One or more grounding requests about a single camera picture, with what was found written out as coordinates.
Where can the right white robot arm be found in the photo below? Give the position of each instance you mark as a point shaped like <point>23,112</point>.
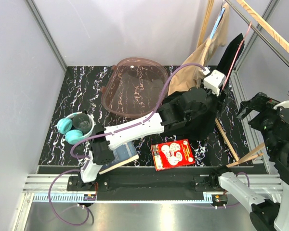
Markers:
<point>265,214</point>

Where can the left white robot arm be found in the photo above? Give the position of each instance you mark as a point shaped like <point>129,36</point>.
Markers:
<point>106,140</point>

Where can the blue hanger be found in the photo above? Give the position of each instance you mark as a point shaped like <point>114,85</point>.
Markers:
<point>217,22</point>

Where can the pink wire hanger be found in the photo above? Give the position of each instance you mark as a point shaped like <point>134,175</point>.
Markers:
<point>235,56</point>

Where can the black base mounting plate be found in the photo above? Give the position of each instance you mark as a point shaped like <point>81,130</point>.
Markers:
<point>146,184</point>

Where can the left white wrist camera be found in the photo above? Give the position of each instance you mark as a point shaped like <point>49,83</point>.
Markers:
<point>214,82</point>

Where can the wooden clothes rack frame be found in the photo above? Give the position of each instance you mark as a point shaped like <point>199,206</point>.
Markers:
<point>262,67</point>

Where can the black t shirt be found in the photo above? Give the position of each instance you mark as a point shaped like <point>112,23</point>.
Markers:
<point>191,113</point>

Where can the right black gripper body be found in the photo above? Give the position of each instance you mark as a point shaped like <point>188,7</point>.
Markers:
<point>267,114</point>

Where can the dark blue book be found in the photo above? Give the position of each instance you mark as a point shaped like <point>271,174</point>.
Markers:
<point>123,155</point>

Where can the red printed package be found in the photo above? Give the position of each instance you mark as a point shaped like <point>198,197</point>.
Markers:
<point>172,154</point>

